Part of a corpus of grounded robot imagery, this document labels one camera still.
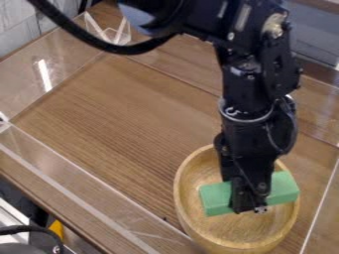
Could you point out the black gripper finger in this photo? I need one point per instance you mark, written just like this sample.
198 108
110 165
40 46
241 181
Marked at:
249 198

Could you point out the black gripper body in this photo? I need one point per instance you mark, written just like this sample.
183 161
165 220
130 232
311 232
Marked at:
251 143

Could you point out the green rectangular block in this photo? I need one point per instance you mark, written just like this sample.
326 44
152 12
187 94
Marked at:
215 194

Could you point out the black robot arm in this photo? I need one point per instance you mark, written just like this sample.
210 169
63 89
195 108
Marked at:
249 31

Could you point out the yellow black device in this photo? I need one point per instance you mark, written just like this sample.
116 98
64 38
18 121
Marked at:
47 238

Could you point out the clear acrylic corner bracket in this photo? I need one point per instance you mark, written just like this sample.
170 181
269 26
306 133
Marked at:
116 36

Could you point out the clear acrylic tray wall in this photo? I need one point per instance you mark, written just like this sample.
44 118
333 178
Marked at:
116 225

